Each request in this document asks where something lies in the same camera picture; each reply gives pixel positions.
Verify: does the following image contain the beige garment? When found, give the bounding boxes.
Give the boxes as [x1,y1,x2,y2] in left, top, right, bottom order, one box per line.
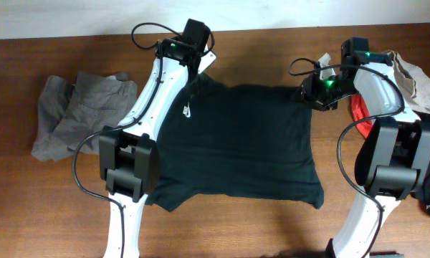
[386,50,430,114]

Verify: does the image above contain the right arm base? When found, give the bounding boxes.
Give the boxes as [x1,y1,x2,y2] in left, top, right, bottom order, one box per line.
[324,239,405,258]

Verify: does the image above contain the dark green t-shirt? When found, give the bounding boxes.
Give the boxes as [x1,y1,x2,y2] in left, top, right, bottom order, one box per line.
[147,75,324,211]

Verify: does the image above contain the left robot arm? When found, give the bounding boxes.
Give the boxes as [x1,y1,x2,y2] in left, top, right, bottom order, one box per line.
[99,39,216,257]

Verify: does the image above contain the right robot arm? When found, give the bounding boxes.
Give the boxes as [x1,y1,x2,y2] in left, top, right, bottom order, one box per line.
[300,50,430,257]

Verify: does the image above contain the grey folded trousers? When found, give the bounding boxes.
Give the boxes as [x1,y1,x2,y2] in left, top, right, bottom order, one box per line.
[31,72,138,161]

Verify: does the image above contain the red garment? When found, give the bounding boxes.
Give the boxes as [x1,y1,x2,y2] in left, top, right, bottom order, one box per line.
[350,95,373,138]

